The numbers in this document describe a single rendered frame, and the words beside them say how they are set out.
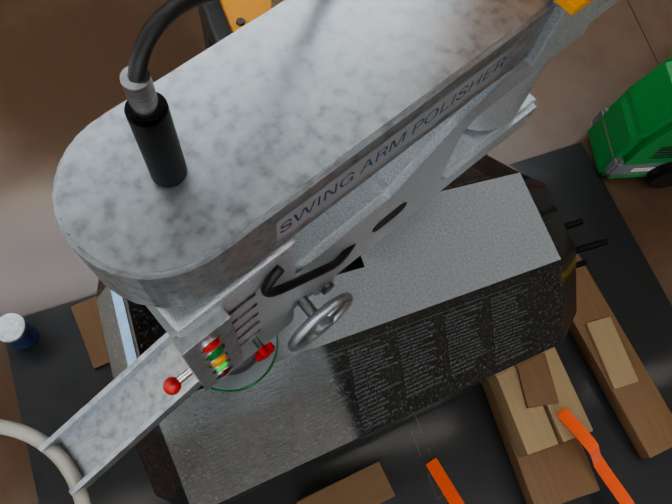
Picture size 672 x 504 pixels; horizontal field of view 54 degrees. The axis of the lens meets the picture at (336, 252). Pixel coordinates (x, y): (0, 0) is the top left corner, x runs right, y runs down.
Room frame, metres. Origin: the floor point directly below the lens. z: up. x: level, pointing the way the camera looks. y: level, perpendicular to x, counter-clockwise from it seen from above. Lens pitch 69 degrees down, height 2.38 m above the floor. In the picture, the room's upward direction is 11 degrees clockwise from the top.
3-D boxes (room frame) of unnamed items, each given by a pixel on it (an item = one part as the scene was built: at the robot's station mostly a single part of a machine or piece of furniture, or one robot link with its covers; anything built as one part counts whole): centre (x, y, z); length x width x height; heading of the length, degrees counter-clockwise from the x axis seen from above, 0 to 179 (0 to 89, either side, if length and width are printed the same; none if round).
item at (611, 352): (0.71, -1.06, 0.09); 0.25 x 0.10 x 0.01; 27
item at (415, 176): (0.60, -0.06, 1.33); 0.74 x 0.23 x 0.49; 142
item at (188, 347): (0.18, 0.15, 1.40); 0.08 x 0.03 x 0.28; 142
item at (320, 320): (0.33, 0.03, 1.22); 0.15 x 0.10 x 0.15; 142
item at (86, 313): (0.42, 0.79, 0.02); 0.25 x 0.10 x 0.01; 37
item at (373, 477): (0.03, -0.19, 0.07); 0.30 x 0.12 x 0.12; 126
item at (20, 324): (0.36, 1.03, 0.08); 0.10 x 0.10 x 0.13
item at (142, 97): (0.31, 0.20, 1.81); 0.04 x 0.04 x 0.17
